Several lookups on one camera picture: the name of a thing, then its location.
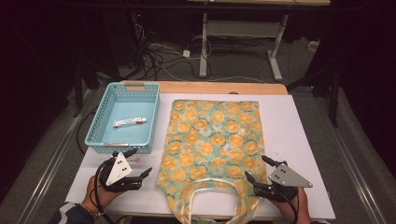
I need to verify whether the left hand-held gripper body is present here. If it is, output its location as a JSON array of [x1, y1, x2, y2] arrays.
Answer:
[[99, 151, 143, 192]]

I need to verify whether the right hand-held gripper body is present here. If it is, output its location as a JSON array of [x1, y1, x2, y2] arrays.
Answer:
[[254, 161, 314, 203]]

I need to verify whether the light blue plastic basket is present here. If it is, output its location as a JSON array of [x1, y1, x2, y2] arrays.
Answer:
[[84, 81, 162, 155]]

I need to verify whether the white tube with red print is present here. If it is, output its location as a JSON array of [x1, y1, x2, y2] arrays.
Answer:
[[112, 117, 149, 129]]

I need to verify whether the floral yellow tote bag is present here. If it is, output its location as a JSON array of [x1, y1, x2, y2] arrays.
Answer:
[[155, 99, 269, 224]]

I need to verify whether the person's right hand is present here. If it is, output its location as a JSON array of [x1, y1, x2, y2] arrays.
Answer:
[[270, 188, 312, 224]]

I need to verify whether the person's left hand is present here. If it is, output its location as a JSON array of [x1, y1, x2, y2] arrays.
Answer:
[[82, 175, 125, 216]]

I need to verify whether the white board sheet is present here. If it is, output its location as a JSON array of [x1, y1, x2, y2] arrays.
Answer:
[[64, 92, 337, 221]]

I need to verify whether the black metal stand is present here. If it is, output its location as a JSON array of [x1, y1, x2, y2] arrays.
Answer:
[[286, 62, 342, 129], [72, 59, 101, 119]]

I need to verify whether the small white box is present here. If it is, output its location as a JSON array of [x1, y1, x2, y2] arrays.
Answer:
[[307, 40, 321, 53]]

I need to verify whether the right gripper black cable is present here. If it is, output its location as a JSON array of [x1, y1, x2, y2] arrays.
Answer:
[[275, 188, 300, 224]]

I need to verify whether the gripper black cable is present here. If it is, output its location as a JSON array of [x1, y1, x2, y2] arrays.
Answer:
[[92, 157, 117, 224], [275, 188, 300, 224]]

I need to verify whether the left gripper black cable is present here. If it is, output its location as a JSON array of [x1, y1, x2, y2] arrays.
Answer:
[[92, 157, 117, 224]]

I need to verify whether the wrist bracelet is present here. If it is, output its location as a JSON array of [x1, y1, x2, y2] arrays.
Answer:
[[81, 203, 106, 219]]

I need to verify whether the metal floor rail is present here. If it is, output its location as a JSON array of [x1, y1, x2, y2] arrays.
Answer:
[[316, 92, 389, 224], [13, 88, 96, 224]]

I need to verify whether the tangle of floor cables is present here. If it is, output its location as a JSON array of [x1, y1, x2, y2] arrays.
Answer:
[[130, 21, 269, 83]]

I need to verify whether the white metal desk frame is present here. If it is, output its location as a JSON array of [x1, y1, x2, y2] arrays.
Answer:
[[186, 0, 332, 82]]

